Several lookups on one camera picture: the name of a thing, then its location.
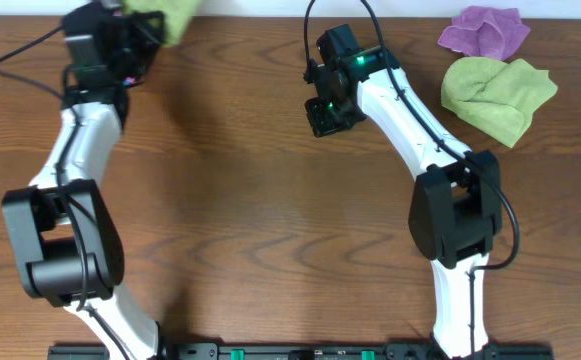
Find light green cloth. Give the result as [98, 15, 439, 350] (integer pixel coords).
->
[121, 0, 202, 47]

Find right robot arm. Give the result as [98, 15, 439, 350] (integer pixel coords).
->
[305, 45, 502, 359]

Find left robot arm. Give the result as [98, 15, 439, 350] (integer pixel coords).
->
[1, 1, 167, 359]

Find olive green crumpled cloth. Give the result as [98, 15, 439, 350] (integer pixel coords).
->
[441, 57, 558, 148]

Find crumpled purple cloth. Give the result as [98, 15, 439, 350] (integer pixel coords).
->
[437, 6, 531, 61]

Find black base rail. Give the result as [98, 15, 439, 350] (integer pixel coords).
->
[47, 341, 555, 360]

